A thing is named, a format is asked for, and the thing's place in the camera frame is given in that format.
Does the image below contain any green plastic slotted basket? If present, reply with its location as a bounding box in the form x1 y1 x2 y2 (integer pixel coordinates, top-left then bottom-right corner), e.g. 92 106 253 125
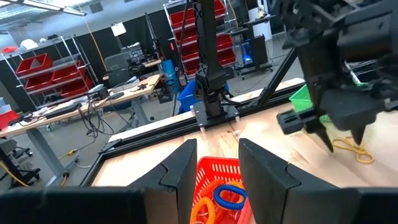
289 84 330 123

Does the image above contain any black computer cart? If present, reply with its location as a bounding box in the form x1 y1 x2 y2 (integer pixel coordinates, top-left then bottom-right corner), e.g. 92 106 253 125
236 14 274 72

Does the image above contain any wire rack with red bins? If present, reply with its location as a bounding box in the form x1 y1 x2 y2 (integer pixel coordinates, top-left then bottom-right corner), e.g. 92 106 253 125
1 34 96 110

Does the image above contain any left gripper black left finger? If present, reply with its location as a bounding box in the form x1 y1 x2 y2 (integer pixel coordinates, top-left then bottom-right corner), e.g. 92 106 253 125
0 139 198 224

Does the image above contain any white paper sign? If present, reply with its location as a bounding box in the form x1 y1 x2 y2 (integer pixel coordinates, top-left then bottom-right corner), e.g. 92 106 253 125
111 22 127 37

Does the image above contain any red plastic slotted basket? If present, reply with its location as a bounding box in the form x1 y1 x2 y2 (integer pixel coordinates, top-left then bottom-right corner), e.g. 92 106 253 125
190 156 254 224

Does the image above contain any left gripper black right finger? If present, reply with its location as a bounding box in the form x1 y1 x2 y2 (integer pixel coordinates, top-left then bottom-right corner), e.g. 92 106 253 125
238 138 398 224

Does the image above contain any tall rack with red bins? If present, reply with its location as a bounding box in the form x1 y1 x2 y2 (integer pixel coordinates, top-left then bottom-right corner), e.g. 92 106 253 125
164 0 237 76

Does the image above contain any blue coil bracelet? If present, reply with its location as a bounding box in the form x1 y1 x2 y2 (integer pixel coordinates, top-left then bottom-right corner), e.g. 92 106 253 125
213 184 249 211

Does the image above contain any blue plastic storage bin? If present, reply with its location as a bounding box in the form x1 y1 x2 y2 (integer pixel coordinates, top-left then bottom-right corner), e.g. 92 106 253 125
177 79 231 115

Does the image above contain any wooden office desk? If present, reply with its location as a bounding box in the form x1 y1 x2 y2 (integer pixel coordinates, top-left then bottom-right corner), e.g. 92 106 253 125
0 74 162 187

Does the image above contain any orange coil bracelet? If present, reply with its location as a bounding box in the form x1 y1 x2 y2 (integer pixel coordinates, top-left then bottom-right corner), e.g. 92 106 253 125
190 196 216 224

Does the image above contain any long ceiling light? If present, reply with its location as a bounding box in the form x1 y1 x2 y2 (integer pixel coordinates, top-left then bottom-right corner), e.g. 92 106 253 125
0 0 88 17

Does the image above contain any grey office chair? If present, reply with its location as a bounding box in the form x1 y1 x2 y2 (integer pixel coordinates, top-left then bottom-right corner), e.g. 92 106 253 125
104 51 142 88

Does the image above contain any thin yellow rubber band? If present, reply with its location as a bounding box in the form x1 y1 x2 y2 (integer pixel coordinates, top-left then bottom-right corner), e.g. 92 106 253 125
332 136 376 165

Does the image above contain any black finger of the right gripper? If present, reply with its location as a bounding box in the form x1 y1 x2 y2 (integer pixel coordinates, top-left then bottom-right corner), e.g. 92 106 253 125
322 91 386 146
306 111 335 153

